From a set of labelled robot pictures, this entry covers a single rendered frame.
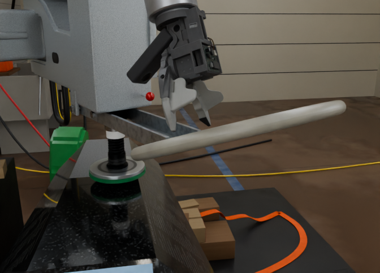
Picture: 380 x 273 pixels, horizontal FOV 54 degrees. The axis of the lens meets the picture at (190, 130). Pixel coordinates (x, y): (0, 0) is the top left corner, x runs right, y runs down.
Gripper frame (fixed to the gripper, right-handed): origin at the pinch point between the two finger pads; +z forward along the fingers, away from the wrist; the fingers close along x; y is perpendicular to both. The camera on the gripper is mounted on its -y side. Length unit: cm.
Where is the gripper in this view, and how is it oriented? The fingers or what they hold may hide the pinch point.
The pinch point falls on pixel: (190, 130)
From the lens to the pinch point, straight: 65.6
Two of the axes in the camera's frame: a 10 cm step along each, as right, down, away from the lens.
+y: 8.8, -2.2, -4.3
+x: 4.3, -0.7, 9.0
